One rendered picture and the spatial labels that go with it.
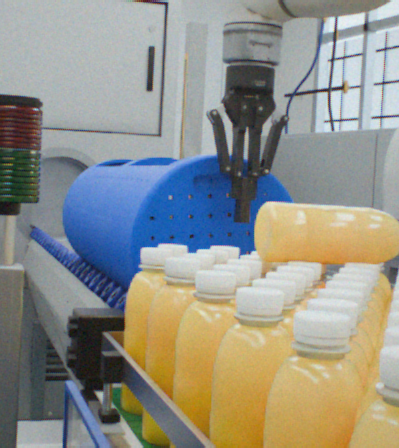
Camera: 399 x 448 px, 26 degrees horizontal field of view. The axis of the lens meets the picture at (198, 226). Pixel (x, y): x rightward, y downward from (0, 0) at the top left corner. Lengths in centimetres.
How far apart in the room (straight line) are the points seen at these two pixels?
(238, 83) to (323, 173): 265
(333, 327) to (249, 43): 77
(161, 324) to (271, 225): 17
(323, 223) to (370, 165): 262
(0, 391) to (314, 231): 39
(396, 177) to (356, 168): 189
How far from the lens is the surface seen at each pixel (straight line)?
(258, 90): 130
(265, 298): 70
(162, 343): 94
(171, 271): 94
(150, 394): 89
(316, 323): 58
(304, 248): 100
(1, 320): 84
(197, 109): 280
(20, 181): 81
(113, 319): 118
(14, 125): 81
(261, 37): 130
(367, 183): 363
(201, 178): 135
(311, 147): 403
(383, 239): 104
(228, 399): 70
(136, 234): 132
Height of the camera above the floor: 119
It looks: 3 degrees down
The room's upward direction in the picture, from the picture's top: 3 degrees clockwise
